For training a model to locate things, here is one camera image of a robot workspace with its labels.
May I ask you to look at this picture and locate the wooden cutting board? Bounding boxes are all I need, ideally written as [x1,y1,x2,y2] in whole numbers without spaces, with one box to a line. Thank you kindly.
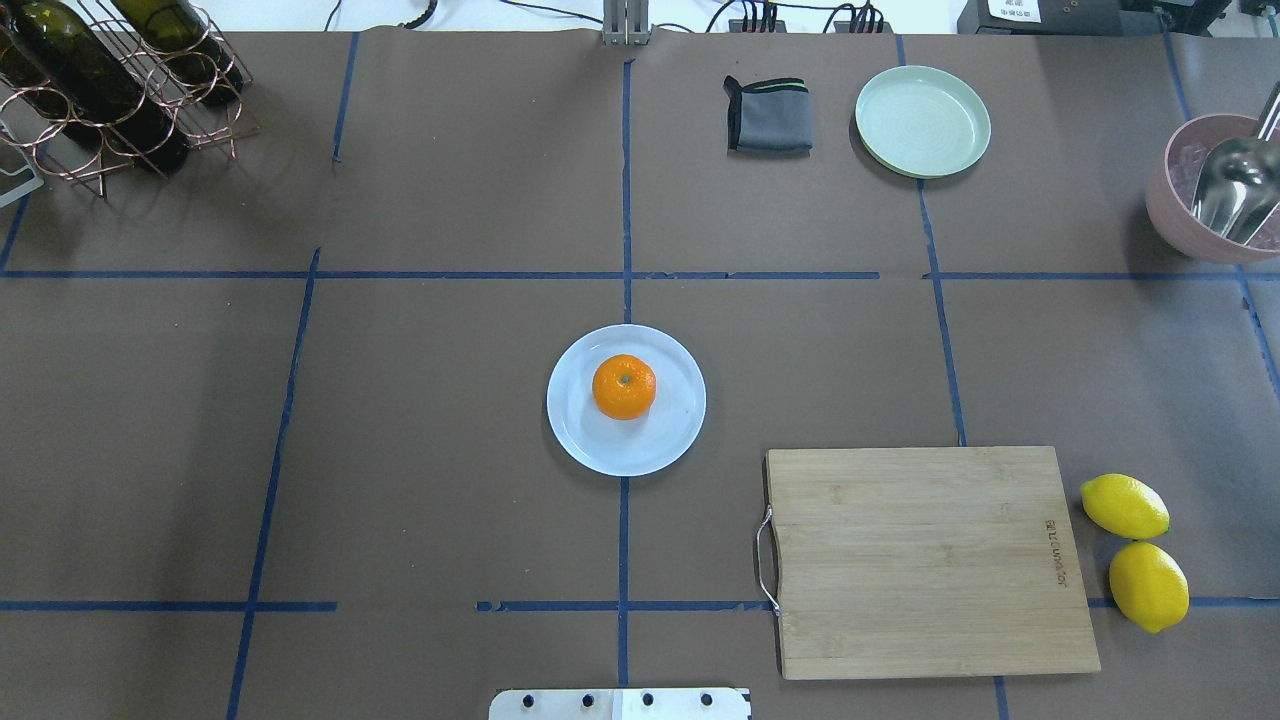
[762,446,1101,682]

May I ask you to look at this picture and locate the black power strip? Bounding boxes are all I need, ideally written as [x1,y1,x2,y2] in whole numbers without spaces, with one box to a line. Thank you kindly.
[707,1,892,35]

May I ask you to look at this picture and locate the pink bowl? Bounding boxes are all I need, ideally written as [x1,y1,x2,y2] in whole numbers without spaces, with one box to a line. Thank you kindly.
[1146,114,1279,265]

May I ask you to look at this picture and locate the dark wine bottle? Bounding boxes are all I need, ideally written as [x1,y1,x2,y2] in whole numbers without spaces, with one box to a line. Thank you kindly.
[3,1,189,176]
[113,1,244,108]

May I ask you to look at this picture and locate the dark wine bottle middle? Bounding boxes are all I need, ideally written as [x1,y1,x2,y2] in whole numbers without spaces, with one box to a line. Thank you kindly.
[113,1,244,108]

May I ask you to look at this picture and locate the dark wine bottle front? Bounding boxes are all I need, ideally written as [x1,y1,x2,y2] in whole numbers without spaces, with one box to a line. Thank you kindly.
[3,1,189,176]

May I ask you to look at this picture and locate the light blue plate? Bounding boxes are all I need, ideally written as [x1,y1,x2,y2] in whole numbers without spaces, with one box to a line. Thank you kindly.
[545,324,707,477]

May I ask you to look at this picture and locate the grey folded cloth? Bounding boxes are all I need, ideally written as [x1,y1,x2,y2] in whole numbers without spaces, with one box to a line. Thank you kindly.
[723,76,813,156]

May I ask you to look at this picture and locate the copper wire bottle rack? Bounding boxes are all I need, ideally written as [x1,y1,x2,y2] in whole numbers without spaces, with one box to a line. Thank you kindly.
[3,1,262,197]

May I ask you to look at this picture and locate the yellow lemon far one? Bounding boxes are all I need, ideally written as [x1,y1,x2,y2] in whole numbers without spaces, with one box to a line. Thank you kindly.
[1107,541,1190,634]

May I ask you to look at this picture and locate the aluminium frame post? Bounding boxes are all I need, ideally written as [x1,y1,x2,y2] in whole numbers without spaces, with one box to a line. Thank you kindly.
[602,0,653,46]

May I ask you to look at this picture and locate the orange fruit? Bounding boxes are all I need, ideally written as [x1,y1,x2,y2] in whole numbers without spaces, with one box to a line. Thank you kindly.
[591,354,658,421]

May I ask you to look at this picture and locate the white wire cup rack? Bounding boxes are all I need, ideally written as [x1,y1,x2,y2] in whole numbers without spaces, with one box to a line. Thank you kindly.
[0,120,45,208]

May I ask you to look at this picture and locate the light green plate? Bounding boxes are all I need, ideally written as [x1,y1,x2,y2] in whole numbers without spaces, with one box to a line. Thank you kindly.
[852,65,993,181]

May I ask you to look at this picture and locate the yellow lemon near board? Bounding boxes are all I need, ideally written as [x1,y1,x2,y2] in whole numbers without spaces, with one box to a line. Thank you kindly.
[1080,473,1171,541]

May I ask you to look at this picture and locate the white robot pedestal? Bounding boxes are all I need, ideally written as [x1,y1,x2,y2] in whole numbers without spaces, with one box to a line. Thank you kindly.
[488,687,753,719]

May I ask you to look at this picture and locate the metal scoop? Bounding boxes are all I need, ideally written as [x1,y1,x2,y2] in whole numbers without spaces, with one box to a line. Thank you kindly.
[1190,85,1279,246]

